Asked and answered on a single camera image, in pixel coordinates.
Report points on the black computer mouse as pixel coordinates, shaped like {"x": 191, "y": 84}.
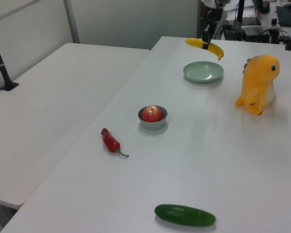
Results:
{"x": 289, "y": 5}

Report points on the green cucumber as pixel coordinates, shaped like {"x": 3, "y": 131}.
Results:
{"x": 184, "y": 215}

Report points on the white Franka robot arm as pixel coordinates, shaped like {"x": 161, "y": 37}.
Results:
{"x": 208, "y": 3}

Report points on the black electronics box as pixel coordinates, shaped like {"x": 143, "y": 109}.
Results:
{"x": 255, "y": 32}

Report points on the orange plush dinosaur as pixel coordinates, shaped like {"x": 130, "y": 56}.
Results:
{"x": 257, "y": 80}

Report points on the red chili pepper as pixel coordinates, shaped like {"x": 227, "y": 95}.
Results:
{"x": 110, "y": 142}

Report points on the black keyboard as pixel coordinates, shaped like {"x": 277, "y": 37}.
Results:
{"x": 286, "y": 15}

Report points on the thin black upright pole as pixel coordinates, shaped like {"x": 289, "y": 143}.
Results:
{"x": 240, "y": 19}

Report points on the yellow banana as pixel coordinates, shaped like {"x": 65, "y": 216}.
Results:
{"x": 194, "y": 41}

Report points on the dark equipment box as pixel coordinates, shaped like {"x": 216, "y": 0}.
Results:
{"x": 230, "y": 30}

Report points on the grey partition post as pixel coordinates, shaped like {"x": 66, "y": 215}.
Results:
{"x": 71, "y": 21}

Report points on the small metal bowl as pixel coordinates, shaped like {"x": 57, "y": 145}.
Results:
{"x": 152, "y": 126}

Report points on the red apple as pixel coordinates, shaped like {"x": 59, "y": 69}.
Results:
{"x": 151, "y": 114}

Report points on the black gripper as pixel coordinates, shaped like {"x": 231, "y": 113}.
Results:
{"x": 214, "y": 15}

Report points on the green plastic plate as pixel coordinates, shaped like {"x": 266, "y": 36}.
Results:
{"x": 202, "y": 71}

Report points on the black pole with base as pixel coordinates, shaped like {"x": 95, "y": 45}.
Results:
{"x": 0, "y": 65}

